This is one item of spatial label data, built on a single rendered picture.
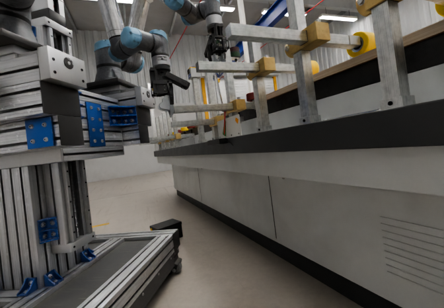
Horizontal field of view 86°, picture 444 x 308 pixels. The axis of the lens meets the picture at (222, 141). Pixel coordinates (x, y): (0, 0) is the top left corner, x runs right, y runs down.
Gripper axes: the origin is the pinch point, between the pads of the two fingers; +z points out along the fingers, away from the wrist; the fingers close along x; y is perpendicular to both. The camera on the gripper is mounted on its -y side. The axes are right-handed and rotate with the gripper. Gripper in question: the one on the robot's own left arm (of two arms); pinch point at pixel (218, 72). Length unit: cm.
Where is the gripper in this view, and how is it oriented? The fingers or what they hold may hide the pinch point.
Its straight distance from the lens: 116.1
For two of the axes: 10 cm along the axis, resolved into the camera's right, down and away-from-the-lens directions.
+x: 9.1, -1.1, 4.1
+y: 4.0, -0.6, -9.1
